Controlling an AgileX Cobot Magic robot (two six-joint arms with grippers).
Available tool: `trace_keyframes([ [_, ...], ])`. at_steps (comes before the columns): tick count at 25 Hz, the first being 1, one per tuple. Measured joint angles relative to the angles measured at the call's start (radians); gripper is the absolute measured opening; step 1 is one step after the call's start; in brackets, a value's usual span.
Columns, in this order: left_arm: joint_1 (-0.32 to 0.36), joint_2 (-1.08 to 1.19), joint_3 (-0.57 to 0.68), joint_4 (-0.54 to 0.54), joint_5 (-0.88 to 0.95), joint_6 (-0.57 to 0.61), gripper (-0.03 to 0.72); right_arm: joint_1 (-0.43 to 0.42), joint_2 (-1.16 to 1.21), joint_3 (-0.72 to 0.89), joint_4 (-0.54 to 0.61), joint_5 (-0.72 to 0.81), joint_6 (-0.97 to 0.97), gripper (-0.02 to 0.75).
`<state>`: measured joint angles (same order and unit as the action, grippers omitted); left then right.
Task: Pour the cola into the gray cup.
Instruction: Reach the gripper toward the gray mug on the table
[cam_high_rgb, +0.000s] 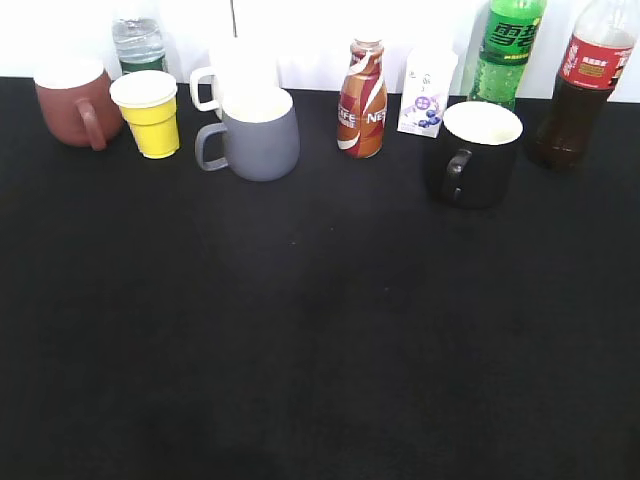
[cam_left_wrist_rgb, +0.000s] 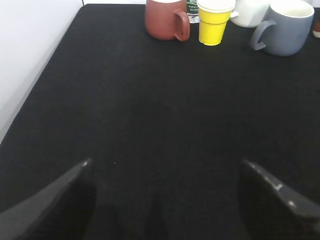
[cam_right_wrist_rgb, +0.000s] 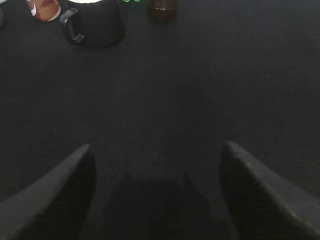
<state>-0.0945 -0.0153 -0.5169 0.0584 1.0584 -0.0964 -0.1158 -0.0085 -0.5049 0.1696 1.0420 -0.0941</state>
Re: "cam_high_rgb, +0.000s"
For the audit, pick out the grey ceramic mug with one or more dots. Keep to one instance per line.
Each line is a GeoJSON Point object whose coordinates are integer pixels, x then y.
{"type": "Point", "coordinates": [259, 132]}

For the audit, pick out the cola bottle red label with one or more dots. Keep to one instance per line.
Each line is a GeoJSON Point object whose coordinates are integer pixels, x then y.
{"type": "Point", "coordinates": [597, 52]}

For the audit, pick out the yellow paper cup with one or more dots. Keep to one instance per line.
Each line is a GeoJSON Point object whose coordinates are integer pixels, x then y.
{"type": "Point", "coordinates": [147, 102]}

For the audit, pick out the green sprite bottle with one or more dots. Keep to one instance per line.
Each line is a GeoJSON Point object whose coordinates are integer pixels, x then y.
{"type": "Point", "coordinates": [505, 49]}

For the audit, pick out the Nescafe coffee bottle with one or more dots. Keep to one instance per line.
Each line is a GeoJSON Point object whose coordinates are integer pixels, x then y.
{"type": "Point", "coordinates": [362, 105]}

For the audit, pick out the black ceramic mug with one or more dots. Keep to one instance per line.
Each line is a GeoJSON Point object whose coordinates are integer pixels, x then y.
{"type": "Point", "coordinates": [474, 155]}

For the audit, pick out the white ceramic mug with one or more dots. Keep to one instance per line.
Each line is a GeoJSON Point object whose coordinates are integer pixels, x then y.
{"type": "Point", "coordinates": [234, 63]}

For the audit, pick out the white blueberry milk carton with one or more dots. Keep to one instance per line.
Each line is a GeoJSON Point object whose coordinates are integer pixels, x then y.
{"type": "Point", "coordinates": [428, 75]}

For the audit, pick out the clear water bottle green label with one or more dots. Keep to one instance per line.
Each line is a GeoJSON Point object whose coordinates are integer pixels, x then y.
{"type": "Point", "coordinates": [137, 36]}

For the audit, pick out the brown ceramic mug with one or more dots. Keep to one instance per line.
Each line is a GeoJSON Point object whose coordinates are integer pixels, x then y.
{"type": "Point", "coordinates": [74, 97]}

